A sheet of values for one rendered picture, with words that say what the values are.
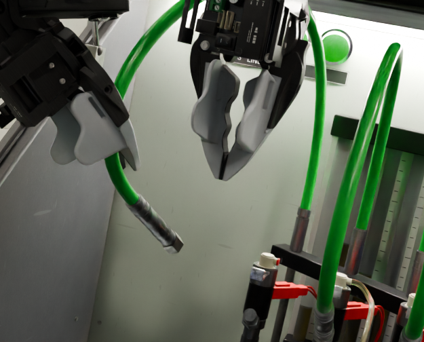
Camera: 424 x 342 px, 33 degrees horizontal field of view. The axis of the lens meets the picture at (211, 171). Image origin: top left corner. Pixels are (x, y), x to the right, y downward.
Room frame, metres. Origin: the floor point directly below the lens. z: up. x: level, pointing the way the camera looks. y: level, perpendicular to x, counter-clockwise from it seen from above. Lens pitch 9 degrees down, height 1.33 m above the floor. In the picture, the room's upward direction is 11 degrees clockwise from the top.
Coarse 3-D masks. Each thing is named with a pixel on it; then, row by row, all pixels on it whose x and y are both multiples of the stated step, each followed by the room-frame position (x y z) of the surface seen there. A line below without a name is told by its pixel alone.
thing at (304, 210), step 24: (192, 0) 0.71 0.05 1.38; (168, 24) 0.69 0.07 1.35; (312, 24) 0.88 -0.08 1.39; (144, 48) 0.67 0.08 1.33; (312, 48) 0.91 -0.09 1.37; (120, 72) 0.66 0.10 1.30; (312, 144) 0.95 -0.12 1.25; (120, 168) 0.67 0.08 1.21; (312, 168) 0.95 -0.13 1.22; (120, 192) 0.68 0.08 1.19; (312, 192) 0.95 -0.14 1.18
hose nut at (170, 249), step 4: (176, 236) 0.75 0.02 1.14; (176, 240) 0.75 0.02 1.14; (180, 240) 0.75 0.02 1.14; (172, 244) 0.74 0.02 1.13; (176, 244) 0.75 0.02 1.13; (180, 244) 0.75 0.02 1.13; (164, 248) 0.75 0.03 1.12; (168, 248) 0.75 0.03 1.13; (172, 248) 0.75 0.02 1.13; (176, 248) 0.75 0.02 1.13; (180, 248) 0.75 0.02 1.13; (168, 252) 0.75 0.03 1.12; (172, 252) 0.75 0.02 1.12; (176, 252) 0.75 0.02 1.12
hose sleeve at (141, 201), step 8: (144, 200) 0.70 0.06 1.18; (136, 208) 0.70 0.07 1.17; (144, 208) 0.70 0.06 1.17; (152, 208) 0.71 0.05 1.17; (136, 216) 0.71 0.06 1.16; (144, 216) 0.70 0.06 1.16; (152, 216) 0.71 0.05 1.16; (144, 224) 0.72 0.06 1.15; (152, 224) 0.72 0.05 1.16; (160, 224) 0.72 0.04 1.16; (152, 232) 0.73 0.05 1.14; (160, 232) 0.73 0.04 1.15; (168, 232) 0.73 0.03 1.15; (160, 240) 0.74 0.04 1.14; (168, 240) 0.74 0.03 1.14
